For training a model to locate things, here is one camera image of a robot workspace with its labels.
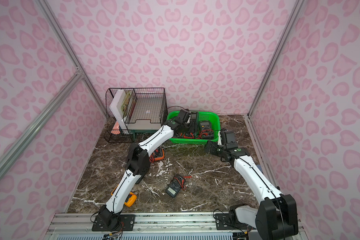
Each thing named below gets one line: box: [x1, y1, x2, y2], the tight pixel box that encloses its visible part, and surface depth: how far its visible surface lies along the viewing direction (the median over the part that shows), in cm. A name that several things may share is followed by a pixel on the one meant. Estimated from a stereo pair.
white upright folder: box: [109, 89, 136, 130], surface depth 96 cm
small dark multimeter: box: [166, 174, 193, 198], surface depth 83 cm
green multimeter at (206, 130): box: [199, 120, 215, 140], surface depth 102 cm
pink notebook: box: [111, 121, 121, 135], surface depth 106 cm
